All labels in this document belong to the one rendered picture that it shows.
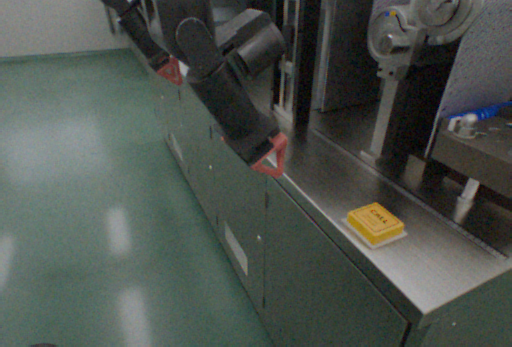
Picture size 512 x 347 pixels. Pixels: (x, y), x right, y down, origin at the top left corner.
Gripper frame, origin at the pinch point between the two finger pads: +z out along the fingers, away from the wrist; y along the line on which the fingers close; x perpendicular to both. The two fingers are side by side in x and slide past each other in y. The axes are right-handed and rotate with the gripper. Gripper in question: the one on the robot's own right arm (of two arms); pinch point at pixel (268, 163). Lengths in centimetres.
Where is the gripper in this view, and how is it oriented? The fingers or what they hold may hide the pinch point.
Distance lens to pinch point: 52.9
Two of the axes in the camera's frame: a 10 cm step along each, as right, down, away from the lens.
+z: 4.3, 6.2, 6.5
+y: -4.8, -4.5, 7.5
